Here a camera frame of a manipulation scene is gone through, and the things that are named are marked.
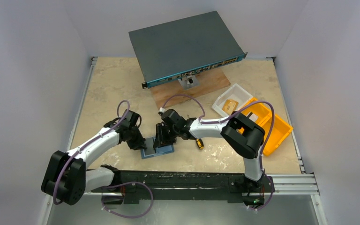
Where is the blue card holder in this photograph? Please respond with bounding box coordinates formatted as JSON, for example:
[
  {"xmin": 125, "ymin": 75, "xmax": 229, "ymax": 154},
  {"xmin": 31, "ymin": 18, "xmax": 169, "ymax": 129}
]
[{"xmin": 140, "ymin": 145, "xmax": 174, "ymax": 159}]

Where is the black credit card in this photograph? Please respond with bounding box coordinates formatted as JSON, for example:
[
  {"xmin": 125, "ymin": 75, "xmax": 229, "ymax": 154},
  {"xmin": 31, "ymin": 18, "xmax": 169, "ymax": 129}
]
[{"xmin": 144, "ymin": 137, "xmax": 156, "ymax": 157}]

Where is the gold credit card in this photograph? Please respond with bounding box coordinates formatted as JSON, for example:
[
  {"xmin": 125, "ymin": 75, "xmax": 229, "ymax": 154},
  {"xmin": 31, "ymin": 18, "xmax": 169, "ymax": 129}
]
[{"xmin": 222, "ymin": 99, "xmax": 239, "ymax": 115}]

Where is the white credit card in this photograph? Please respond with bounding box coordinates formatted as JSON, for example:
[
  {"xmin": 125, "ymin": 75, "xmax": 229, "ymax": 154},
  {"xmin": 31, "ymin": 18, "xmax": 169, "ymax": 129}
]
[{"xmin": 247, "ymin": 112, "xmax": 259, "ymax": 122}]

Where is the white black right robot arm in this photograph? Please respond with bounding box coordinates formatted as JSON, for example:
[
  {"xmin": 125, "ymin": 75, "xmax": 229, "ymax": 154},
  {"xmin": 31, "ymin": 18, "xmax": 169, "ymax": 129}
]
[{"xmin": 153, "ymin": 109, "xmax": 265, "ymax": 191}]

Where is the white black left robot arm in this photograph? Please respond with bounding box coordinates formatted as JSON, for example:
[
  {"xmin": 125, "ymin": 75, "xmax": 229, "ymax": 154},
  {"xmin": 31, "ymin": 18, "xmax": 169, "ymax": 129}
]
[{"xmin": 41, "ymin": 111, "xmax": 147, "ymax": 205}]

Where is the brown wooden board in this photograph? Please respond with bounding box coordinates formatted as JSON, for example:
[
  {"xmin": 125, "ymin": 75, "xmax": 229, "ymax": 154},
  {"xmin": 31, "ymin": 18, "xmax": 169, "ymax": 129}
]
[{"xmin": 150, "ymin": 68, "xmax": 231, "ymax": 108}]

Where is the clear plastic bin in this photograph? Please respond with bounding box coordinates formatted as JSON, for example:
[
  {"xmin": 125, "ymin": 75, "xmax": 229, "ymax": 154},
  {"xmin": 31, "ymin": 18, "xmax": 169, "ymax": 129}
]
[{"xmin": 211, "ymin": 84, "xmax": 253, "ymax": 117}]

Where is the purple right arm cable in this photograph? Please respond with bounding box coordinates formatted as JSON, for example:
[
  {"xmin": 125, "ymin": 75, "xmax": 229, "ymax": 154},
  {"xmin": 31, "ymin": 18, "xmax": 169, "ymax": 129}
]
[{"xmin": 159, "ymin": 94, "xmax": 275, "ymax": 172}]

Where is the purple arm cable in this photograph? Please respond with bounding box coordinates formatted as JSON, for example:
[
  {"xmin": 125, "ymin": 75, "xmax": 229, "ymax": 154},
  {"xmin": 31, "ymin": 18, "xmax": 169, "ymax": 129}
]
[
  {"xmin": 159, "ymin": 94, "xmax": 275, "ymax": 172},
  {"xmin": 52, "ymin": 100, "xmax": 131, "ymax": 206}
]

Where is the yellow black handled screwdriver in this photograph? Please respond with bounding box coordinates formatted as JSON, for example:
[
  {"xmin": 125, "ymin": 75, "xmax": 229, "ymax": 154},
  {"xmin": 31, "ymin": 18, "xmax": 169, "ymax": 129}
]
[{"xmin": 195, "ymin": 139, "xmax": 204, "ymax": 150}]

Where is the small grey metal bracket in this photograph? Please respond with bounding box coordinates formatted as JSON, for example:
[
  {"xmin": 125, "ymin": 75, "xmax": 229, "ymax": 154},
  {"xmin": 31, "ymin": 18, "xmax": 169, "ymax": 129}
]
[{"xmin": 179, "ymin": 75, "xmax": 200, "ymax": 90}]

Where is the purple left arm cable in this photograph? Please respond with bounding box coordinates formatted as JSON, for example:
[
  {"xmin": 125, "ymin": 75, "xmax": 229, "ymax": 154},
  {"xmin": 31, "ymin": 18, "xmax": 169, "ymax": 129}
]
[{"xmin": 52, "ymin": 100, "xmax": 131, "ymax": 206}]

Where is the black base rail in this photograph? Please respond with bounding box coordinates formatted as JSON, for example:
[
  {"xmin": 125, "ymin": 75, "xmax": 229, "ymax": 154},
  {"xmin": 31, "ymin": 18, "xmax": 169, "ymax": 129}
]
[{"xmin": 92, "ymin": 169, "xmax": 275, "ymax": 207}]

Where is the grey network switch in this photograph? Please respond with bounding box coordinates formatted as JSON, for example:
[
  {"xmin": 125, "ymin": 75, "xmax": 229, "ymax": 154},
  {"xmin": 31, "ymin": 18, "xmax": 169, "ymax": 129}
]
[{"xmin": 128, "ymin": 11, "xmax": 247, "ymax": 89}]

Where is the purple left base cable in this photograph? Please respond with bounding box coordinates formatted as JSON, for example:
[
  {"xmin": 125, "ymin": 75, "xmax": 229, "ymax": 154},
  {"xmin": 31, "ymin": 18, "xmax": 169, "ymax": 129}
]
[{"xmin": 101, "ymin": 181, "xmax": 154, "ymax": 219}]

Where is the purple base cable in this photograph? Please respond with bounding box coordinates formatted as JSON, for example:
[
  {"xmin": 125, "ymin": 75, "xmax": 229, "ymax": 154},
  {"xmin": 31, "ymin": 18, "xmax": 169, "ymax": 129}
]
[
  {"xmin": 246, "ymin": 177, "xmax": 276, "ymax": 212},
  {"xmin": 101, "ymin": 181, "xmax": 154, "ymax": 219}
]

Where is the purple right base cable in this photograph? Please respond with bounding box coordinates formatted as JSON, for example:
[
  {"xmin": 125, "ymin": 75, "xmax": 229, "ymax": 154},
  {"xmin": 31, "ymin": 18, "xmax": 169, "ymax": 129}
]
[{"xmin": 246, "ymin": 177, "xmax": 276, "ymax": 212}]

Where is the aluminium frame rail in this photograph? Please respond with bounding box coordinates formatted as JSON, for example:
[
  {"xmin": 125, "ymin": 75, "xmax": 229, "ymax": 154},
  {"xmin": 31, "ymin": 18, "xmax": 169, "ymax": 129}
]
[{"xmin": 271, "ymin": 174, "xmax": 319, "ymax": 195}]

